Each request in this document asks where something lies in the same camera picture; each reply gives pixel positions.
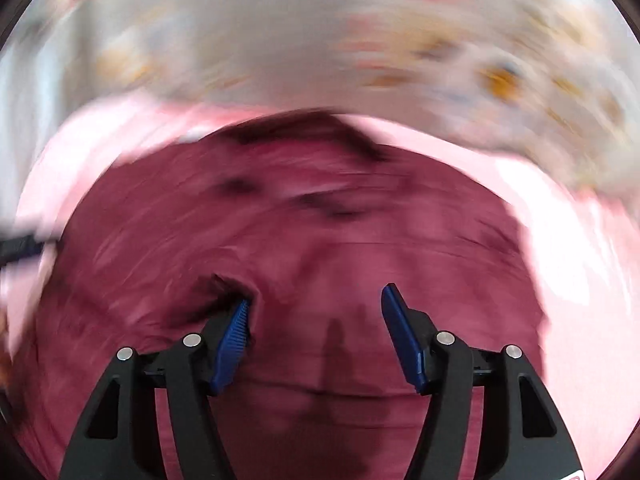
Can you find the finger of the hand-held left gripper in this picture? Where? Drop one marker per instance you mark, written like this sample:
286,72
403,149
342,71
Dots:
22,249

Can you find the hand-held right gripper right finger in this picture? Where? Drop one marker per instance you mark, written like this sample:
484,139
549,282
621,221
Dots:
403,340

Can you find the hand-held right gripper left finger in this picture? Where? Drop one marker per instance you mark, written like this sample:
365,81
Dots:
231,347

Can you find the maroon quilted puffer jacket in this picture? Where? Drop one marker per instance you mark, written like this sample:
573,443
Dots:
310,240

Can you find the pink fleece blanket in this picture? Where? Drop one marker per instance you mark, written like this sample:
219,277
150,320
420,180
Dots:
565,280

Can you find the grey floral bed sheet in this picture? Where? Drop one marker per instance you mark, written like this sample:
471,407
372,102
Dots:
320,35

